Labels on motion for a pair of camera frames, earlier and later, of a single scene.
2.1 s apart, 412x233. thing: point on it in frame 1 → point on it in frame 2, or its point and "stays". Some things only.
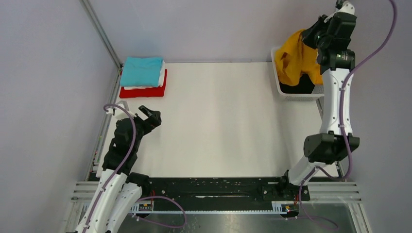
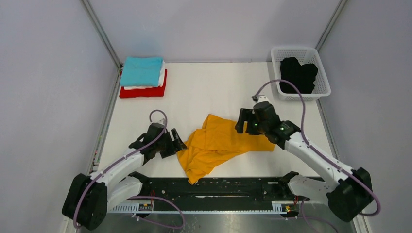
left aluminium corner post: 102,31 stays
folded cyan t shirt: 141,72 stays
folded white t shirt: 161,80 stays
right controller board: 286,208 stays
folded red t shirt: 146,92 stays
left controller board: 145,207 stays
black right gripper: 306,36 → 248,115
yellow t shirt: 295,58 → 216,141
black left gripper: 153,121 → 175,145
